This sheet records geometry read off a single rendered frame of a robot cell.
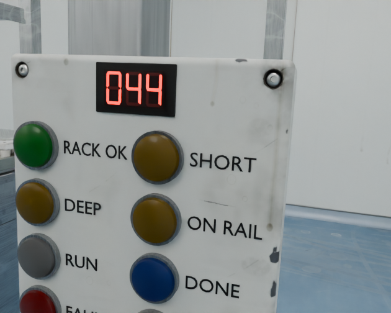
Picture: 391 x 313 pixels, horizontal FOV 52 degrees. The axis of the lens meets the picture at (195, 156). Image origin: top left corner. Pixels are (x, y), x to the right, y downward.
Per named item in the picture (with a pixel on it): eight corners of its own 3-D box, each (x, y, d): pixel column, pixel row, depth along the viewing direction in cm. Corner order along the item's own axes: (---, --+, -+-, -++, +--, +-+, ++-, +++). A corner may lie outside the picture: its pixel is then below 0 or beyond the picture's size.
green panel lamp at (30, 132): (49, 171, 24) (48, 125, 23) (10, 167, 24) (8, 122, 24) (57, 169, 24) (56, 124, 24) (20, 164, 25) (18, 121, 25)
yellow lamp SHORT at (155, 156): (176, 186, 21) (178, 135, 21) (129, 181, 22) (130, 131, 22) (180, 183, 22) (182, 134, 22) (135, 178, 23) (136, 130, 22)
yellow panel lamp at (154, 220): (174, 249, 22) (175, 202, 22) (128, 242, 23) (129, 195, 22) (179, 244, 23) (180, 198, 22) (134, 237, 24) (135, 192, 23)
